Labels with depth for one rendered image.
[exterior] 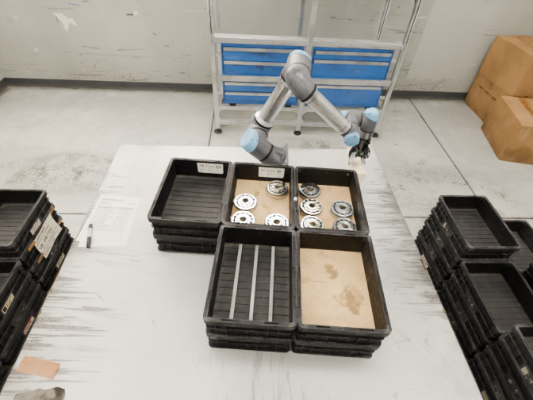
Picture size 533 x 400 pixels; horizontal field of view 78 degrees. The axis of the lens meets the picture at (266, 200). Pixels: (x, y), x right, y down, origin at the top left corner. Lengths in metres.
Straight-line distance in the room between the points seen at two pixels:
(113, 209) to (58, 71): 3.08
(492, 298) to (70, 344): 2.00
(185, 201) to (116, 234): 0.36
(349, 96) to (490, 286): 2.05
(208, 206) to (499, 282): 1.65
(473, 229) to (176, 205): 1.71
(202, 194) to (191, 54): 2.70
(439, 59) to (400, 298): 3.49
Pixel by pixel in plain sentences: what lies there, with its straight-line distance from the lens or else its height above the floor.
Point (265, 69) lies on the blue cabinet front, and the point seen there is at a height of 0.67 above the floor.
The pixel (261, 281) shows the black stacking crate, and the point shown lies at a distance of 1.28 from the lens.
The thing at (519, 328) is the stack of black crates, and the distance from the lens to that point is 1.88.
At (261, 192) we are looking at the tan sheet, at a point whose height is 0.83.
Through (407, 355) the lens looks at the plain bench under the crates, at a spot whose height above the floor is 0.70.
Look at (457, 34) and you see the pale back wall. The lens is 4.55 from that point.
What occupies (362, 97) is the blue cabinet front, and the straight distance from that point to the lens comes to 3.45.
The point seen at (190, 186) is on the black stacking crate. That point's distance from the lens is 1.64.
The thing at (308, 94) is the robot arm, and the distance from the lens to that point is 1.51.
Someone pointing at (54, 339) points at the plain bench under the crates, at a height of 0.70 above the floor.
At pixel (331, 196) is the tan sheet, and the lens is 1.62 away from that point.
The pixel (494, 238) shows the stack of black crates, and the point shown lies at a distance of 2.32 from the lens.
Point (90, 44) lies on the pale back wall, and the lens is 4.38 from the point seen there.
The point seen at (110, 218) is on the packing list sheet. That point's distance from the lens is 1.76.
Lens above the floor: 1.93
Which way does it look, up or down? 45 degrees down
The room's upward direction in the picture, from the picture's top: 4 degrees clockwise
